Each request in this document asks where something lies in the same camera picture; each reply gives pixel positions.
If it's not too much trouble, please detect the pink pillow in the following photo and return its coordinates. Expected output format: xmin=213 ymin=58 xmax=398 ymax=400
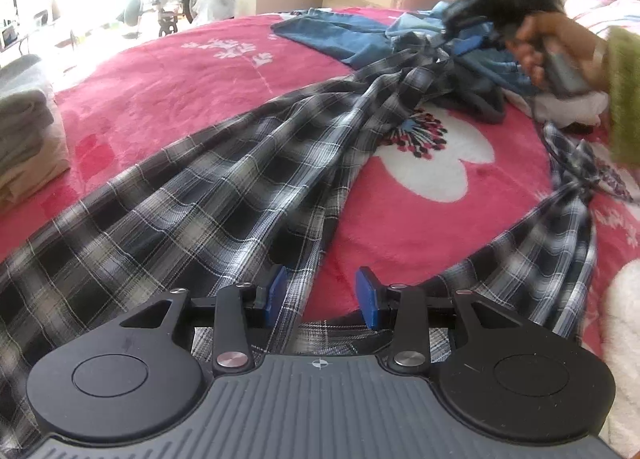
xmin=564 ymin=0 xmax=640 ymax=38

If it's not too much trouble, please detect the green knit sleeve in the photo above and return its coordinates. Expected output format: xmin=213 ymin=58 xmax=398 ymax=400
xmin=608 ymin=28 xmax=640 ymax=166

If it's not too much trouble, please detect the folded grey garment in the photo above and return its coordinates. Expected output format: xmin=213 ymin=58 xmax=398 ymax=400
xmin=1 ymin=54 xmax=54 ymax=174

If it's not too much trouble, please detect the person right hand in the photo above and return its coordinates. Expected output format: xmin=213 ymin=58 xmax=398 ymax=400
xmin=506 ymin=12 xmax=610 ymax=93

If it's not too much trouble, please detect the black white plaid shirt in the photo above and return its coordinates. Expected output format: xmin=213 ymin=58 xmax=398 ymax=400
xmin=0 ymin=35 xmax=622 ymax=453

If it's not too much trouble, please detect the white fluffy plush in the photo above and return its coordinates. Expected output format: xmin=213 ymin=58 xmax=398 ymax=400
xmin=601 ymin=260 xmax=640 ymax=458

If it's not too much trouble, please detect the white garment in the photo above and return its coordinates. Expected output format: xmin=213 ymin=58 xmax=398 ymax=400
xmin=503 ymin=89 xmax=608 ymax=128

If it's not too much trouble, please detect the blue denim garment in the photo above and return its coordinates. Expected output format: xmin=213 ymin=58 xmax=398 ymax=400
xmin=271 ymin=2 xmax=538 ymax=96

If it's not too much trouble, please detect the pink floral bed blanket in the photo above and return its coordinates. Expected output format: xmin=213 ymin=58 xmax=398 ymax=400
xmin=1 ymin=16 xmax=639 ymax=354

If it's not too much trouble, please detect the folded beige garment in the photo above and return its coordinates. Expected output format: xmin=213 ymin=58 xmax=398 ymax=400
xmin=1 ymin=97 xmax=70 ymax=213

